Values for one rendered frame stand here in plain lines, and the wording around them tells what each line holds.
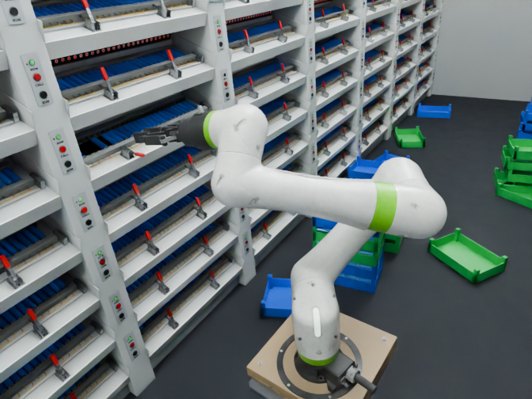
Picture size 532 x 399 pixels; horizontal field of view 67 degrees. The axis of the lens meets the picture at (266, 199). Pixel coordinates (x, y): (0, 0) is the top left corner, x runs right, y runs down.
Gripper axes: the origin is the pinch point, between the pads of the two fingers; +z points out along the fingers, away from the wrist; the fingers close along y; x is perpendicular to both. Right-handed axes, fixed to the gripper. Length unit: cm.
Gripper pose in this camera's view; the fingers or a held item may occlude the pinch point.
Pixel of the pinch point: (147, 134)
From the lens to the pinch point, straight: 118.8
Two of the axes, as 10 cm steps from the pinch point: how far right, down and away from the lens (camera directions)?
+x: 2.3, 8.9, 3.9
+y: -5.4, 4.5, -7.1
